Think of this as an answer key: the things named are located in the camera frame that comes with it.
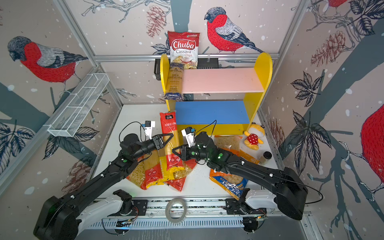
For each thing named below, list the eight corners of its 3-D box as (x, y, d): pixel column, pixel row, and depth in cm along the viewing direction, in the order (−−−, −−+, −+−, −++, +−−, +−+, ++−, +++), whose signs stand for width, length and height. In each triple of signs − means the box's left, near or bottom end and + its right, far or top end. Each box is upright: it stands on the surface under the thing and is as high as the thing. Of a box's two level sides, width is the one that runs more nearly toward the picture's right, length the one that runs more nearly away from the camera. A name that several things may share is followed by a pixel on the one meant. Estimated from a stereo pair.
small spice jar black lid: (261, 166, 89) (267, 160, 81) (256, 161, 91) (261, 154, 84) (267, 162, 90) (273, 155, 83) (262, 157, 93) (268, 150, 85)
